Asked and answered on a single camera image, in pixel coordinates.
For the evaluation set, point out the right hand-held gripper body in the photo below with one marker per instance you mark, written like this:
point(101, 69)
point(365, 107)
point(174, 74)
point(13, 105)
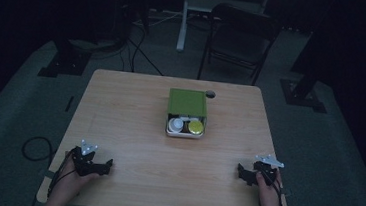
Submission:
point(265, 170)

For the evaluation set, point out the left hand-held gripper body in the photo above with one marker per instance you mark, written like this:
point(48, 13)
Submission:
point(85, 166)

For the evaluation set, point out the pile of coffee capsules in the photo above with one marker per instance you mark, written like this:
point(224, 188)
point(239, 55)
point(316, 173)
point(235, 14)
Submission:
point(176, 125)

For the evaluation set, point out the green drawer box sleeve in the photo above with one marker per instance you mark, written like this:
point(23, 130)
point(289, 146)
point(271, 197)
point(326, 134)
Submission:
point(187, 102)

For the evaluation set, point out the person's left hand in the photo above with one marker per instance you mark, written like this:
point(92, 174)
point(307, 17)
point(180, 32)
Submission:
point(73, 182)

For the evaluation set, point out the person's right hand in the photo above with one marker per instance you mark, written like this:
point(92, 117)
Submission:
point(268, 194)

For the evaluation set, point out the black marker pen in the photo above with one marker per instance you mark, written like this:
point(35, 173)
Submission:
point(69, 103)

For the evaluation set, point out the black folding chair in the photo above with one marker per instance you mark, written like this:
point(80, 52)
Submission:
point(240, 41)

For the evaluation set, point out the black stand with base plate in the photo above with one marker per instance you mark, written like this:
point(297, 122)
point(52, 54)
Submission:
point(302, 90)
point(66, 61)

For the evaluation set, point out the white desk frame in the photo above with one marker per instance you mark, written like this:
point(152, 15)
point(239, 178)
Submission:
point(193, 3)

